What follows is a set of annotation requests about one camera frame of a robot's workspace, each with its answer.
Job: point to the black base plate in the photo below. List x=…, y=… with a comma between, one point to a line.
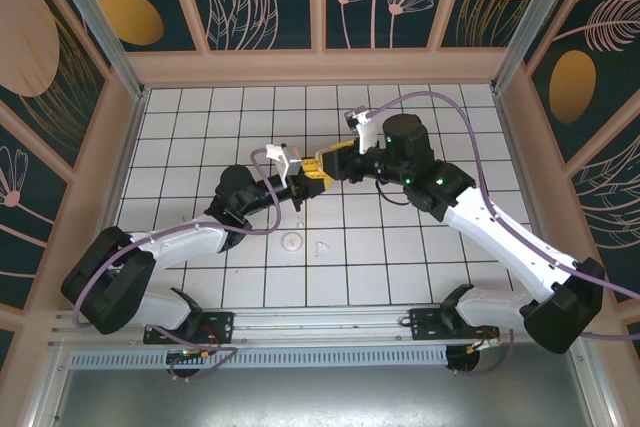
x=425, y=324
x=222, y=324

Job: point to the grey metal sheet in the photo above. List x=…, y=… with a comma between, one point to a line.
x=320, y=397

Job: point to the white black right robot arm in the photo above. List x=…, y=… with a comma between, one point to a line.
x=500, y=232

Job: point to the aluminium corner post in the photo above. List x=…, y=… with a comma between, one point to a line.
x=107, y=32
x=531, y=22

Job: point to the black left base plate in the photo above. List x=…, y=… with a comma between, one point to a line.
x=222, y=324

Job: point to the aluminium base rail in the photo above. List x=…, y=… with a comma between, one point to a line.
x=320, y=321

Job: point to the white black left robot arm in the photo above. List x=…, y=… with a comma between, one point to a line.
x=180, y=244

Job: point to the small clear ear hook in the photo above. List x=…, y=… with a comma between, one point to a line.
x=320, y=247

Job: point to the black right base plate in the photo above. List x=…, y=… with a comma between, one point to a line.
x=425, y=324

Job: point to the small round pale disc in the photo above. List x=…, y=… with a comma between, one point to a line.
x=292, y=242

